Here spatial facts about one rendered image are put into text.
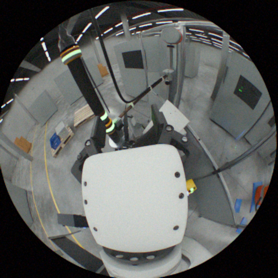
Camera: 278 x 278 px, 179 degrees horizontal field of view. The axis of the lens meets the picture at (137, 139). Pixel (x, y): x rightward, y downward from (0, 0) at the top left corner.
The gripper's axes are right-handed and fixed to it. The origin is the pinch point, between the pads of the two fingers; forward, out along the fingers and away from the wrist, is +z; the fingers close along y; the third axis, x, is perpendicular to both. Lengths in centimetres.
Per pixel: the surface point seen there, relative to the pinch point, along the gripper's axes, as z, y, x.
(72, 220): -37, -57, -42
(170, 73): 54, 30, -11
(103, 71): 804, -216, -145
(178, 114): 31, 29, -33
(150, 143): 9.5, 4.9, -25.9
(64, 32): 11.5, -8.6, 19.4
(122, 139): 10.9, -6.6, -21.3
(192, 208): -73, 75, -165
